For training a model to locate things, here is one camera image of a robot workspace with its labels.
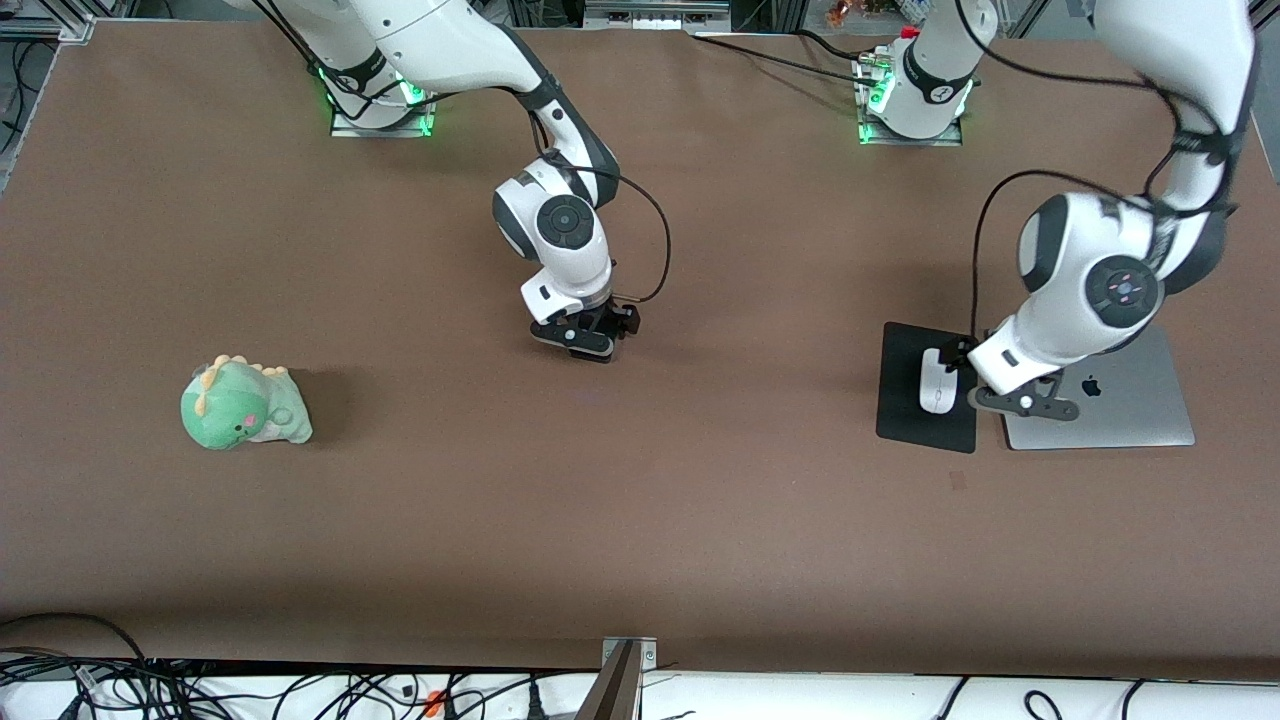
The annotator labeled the white computer mouse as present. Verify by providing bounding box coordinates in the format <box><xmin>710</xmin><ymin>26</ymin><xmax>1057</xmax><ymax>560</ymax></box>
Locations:
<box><xmin>919</xmin><ymin>347</ymin><xmax>958</xmax><ymax>415</ymax></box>

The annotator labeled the black mouse pad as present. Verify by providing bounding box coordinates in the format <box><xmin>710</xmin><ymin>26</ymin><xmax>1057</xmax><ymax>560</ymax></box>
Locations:
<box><xmin>876</xmin><ymin>320</ymin><xmax>980</xmax><ymax>453</ymax></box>

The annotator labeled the silver apple laptop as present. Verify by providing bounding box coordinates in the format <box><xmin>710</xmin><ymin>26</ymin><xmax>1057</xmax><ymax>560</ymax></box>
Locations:
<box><xmin>1002</xmin><ymin>324</ymin><xmax>1197</xmax><ymax>452</ymax></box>

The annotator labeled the grey metal box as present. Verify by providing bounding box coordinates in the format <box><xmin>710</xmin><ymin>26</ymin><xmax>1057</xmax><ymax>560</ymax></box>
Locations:
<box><xmin>583</xmin><ymin>0</ymin><xmax>733</xmax><ymax>32</ymax></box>

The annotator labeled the green dinosaur plush toy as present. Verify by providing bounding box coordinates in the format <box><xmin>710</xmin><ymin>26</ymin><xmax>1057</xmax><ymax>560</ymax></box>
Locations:
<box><xmin>180</xmin><ymin>354</ymin><xmax>314</xmax><ymax>451</ymax></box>

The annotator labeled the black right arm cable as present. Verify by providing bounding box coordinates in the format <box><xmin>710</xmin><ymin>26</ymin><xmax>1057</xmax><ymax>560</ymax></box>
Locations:
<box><xmin>248</xmin><ymin>0</ymin><xmax>673</xmax><ymax>305</ymax></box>

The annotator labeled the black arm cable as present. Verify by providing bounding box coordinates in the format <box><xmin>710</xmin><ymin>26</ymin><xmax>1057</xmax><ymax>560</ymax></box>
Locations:
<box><xmin>248</xmin><ymin>0</ymin><xmax>673</xmax><ymax>305</ymax></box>
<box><xmin>953</xmin><ymin>0</ymin><xmax>1237</xmax><ymax>347</ymax></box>

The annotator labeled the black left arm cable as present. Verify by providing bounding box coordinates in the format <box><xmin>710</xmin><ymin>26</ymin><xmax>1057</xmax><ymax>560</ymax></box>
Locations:
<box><xmin>953</xmin><ymin>0</ymin><xmax>1237</xmax><ymax>347</ymax></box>

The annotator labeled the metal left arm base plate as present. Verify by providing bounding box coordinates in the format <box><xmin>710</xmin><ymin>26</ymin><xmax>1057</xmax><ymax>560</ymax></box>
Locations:
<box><xmin>852</xmin><ymin>55</ymin><xmax>965</xmax><ymax>149</ymax></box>

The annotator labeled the black cable on table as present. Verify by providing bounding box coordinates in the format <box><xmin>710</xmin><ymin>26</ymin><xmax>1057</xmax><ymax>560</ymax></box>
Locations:
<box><xmin>688</xmin><ymin>28</ymin><xmax>886</xmax><ymax>85</ymax></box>

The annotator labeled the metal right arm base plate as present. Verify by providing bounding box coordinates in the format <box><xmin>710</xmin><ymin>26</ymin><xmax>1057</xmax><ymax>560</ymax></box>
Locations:
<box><xmin>329</xmin><ymin>60</ymin><xmax>441</xmax><ymax>140</ymax></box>

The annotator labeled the aluminium profile post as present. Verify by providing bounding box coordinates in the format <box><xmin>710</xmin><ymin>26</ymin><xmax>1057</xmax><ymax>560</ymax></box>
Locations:
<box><xmin>574</xmin><ymin>636</ymin><xmax>659</xmax><ymax>720</ymax></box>

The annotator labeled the black arched floor cable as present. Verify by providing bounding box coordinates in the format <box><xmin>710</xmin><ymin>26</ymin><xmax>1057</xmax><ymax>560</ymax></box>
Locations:
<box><xmin>0</xmin><ymin>611</ymin><xmax>151</xmax><ymax>662</ymax></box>

